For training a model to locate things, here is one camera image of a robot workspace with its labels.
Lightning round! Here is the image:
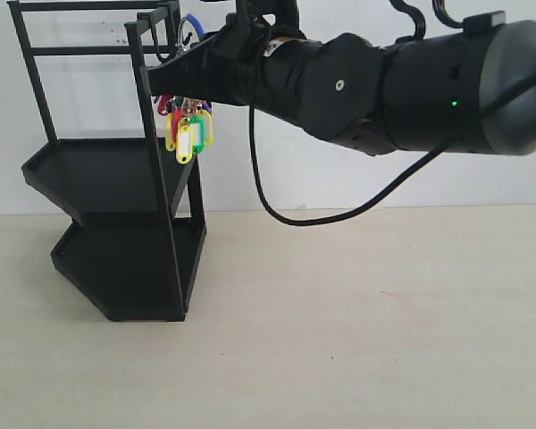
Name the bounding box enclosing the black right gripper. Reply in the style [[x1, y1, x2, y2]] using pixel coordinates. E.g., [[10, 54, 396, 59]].
[[142, 13, 304, 107]]

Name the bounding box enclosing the bunch of colourful key tags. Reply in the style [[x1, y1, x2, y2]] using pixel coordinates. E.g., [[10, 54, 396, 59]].
[[154, 13, 214, 164]]

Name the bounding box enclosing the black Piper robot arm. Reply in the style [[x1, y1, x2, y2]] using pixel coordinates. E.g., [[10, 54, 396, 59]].
[[145, 1, 536, 156]]

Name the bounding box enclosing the black metal two-tier rack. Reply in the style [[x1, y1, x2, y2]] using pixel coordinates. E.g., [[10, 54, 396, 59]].
[[9, 1, 206, 322]]

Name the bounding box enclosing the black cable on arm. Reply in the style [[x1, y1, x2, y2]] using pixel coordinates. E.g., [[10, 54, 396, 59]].
[[248, 62, 536, 227]]

